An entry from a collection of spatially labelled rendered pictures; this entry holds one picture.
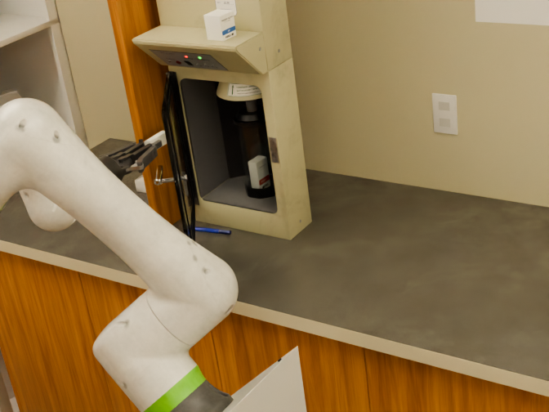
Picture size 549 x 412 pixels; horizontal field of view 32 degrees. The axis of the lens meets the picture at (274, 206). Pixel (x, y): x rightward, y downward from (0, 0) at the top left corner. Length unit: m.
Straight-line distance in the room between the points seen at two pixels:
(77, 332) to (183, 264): 1.27
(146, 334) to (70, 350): 1.27
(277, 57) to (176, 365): 0.94
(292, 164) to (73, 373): 1.00
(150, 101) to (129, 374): 1.04
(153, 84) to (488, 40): 0.88
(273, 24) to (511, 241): 0.80
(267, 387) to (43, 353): 1.50
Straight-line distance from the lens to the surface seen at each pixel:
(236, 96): 2.43
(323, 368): 2.29
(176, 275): 1.62
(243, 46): 2.23
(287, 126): 2.42
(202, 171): 2.62
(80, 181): 1.55
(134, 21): 2.49
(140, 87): 2.52
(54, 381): 3.09
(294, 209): 2.50
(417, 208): 2.61
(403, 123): 2.70
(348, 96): 2.76
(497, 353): 2.04
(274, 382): 1.66
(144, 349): 1.68
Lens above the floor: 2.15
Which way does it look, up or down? 27 degrees down
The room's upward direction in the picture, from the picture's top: 8 degrees counter-clockwise
